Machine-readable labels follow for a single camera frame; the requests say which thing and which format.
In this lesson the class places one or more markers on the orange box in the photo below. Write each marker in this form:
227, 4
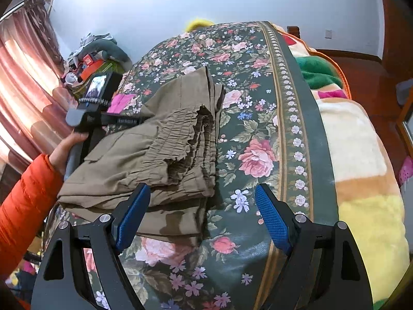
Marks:
92, 69

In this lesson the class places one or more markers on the brown patterned curtain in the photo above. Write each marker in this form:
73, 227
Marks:
35, 5

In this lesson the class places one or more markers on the pink striped curtain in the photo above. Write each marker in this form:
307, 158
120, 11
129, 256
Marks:
25, 71

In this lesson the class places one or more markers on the pink perforated slipper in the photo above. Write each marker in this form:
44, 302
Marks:
407, 171

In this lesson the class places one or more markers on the pink cloth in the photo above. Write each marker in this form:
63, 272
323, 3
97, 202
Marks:
121, 103

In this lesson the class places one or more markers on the olive green pants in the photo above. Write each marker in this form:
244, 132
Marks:
135, 158

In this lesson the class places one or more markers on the person's left hand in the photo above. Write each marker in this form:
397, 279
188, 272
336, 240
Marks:
63, 151

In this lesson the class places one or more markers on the grey plush toy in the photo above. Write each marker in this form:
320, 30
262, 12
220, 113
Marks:
119, 55

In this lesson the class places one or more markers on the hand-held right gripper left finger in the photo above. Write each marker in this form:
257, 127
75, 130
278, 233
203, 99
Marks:
130, 214

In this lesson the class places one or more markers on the yellow foam tube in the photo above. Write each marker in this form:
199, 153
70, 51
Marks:
196, 24

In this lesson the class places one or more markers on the wooden bed post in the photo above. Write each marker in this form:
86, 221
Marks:
293, 32

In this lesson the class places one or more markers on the colourful fleece blanket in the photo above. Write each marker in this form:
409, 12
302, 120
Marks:
355, 155

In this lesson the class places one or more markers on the dark floral bedspread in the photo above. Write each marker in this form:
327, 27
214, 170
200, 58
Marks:
258, 135

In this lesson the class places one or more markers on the pile of clothes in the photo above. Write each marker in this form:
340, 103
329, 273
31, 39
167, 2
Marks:
87, 40

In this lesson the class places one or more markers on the person's left forearm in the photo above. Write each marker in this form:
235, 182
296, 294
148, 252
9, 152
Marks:
25, 206

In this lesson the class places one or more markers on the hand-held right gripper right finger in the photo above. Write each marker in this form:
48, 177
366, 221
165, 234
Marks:
272, 219

